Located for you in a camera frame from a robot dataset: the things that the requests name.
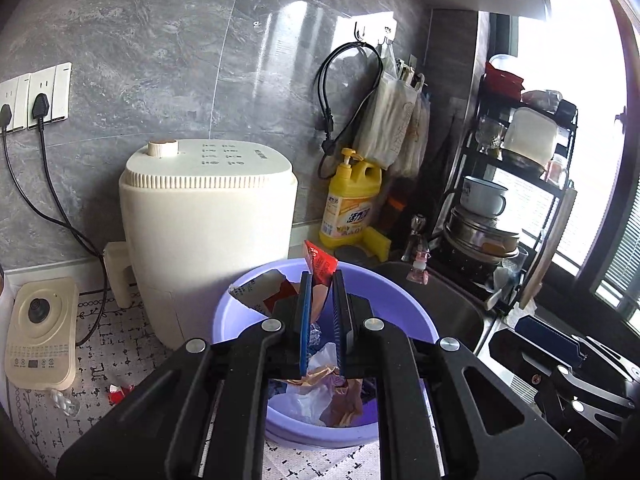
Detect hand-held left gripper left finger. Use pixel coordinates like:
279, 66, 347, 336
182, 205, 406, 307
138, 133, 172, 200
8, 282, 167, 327
55, 272, 313, 480

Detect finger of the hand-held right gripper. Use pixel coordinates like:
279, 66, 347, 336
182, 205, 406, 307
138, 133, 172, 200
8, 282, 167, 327
487, 327, 556, 386
515, 316, 640, 401

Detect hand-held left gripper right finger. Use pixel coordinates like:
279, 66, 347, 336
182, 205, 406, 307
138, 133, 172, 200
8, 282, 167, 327
332, 270, 586, 480

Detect purple plastic basin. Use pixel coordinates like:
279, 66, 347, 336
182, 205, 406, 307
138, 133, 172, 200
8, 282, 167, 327
212, 257, 441, 448

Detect red snack wrapper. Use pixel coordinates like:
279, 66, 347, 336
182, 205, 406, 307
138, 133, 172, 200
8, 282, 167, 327
302, 240, 338, 321

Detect white paper wrapper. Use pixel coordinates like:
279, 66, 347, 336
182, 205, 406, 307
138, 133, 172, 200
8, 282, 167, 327
272, 342, 341, 427

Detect white red paper packet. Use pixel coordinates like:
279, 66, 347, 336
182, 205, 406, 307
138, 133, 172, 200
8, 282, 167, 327
229, 269, 301, 316

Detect steel sink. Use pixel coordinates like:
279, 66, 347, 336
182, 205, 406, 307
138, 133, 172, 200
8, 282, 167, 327
350, 260, 486, 356

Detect brown paper wrapper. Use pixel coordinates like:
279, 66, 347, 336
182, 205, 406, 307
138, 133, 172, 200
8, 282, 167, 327
320, 377, 366, 428

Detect yellow plastic holder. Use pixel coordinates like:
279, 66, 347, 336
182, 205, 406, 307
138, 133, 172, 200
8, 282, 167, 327
362, 227, 391, 256

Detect small pink bottle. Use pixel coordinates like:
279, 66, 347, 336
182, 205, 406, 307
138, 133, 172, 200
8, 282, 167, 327
407, 252, 431, 283

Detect yellow detergent pump bottle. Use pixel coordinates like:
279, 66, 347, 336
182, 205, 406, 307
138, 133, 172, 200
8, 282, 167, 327
319, 147, 383, 251

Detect stacked steel pots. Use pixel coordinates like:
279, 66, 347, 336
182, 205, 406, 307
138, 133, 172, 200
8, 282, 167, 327
444, 207, 522, 261

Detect cream air fryer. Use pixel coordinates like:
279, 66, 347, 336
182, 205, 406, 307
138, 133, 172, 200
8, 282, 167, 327
102, 139, 299, 352

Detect black dish rack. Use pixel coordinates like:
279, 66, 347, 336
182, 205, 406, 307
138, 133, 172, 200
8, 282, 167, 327
430, 54, 581, 311

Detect white enamel mug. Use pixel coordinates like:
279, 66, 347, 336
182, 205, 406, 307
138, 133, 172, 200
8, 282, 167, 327
459, 176, 508, 217

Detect patterned white table mat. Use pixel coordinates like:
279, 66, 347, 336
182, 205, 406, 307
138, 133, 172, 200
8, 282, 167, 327
10, 285, 401, 480

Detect white lidded container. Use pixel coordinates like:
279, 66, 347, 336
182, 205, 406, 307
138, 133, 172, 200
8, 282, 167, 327
502, 106, 558, 168

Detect hanging clear plastic bag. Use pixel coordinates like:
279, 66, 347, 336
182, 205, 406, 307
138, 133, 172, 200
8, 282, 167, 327
395, 80, 432, 178

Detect window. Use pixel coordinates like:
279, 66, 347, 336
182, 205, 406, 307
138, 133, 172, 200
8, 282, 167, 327
487, 10, 640, 321

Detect hanging white printed bag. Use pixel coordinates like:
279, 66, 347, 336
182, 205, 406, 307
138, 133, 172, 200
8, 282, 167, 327
352, 42, 421, 171

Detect clear drinking glass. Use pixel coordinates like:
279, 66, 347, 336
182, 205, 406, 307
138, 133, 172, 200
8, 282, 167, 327
475, 115, 506, 155

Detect small clear plastic piece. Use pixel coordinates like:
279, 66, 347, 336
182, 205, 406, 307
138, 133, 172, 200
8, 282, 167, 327
47, 387, 81, 417

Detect cream electric kettle base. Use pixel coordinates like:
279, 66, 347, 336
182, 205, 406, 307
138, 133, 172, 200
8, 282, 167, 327
4, 276, 81, 392

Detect hanging coiled black cable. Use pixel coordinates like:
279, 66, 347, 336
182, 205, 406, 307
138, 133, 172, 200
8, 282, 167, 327
316, 41, 383, 181

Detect white wall hook rack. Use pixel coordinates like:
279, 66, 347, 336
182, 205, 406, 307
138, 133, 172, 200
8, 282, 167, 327
336, 16, 398, 46

